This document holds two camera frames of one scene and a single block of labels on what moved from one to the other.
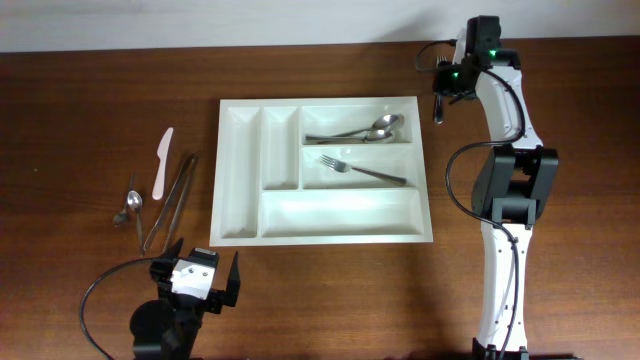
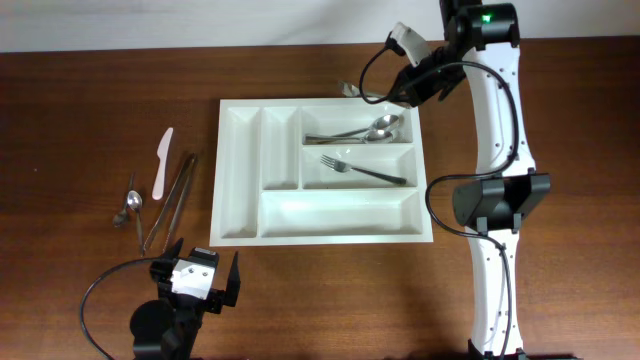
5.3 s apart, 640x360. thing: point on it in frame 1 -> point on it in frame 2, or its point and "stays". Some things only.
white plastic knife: x=162 y=151 stays
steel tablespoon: x=373 y=136 stays
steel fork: x=342 y=167 stays
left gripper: x=210 y=296 stays
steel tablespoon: x=372 y=135 -> x=379 y=123
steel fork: x=438 y=109 -> x=350 y=90
